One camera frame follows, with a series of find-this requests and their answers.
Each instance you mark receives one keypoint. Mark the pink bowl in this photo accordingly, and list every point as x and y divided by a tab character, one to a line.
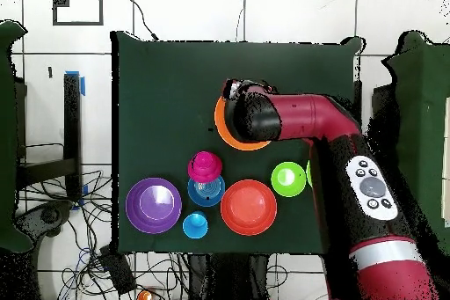
205	166

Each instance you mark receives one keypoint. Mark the blue cup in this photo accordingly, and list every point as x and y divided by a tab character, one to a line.
195	224

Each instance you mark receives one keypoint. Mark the large green bowl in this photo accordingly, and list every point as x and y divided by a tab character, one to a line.
308	173

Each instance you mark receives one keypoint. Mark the blue bowl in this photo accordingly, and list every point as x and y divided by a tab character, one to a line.
206	194

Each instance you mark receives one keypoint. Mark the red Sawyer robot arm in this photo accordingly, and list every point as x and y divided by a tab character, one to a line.
316	117

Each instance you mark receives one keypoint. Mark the red bowl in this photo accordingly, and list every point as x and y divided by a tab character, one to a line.
248	206

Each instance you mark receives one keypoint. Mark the grey chair base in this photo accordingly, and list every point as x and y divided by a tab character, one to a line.
49	215

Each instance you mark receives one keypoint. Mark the black metal stand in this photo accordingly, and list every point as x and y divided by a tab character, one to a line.
72	120

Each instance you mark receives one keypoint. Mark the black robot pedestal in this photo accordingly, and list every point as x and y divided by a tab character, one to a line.
228	279

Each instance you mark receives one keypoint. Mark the dark green tablecloth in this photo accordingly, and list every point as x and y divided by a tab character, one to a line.
175	85

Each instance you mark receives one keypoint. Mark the large orange bowl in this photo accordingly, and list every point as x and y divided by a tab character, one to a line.
219	120

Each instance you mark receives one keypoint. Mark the green clothed side table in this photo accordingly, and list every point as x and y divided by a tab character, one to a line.
7	138
422	120

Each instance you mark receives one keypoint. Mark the small black floor object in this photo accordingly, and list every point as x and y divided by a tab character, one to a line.
50	72

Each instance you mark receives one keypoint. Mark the small orange object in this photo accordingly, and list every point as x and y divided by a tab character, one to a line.
144	296

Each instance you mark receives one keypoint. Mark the small green bowl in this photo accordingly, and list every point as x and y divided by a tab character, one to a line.
288	179

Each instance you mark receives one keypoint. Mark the blue tape strip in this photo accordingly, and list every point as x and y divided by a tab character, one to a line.
83	86

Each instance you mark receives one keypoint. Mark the purple bowl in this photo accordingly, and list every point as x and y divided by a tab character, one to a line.
153	205

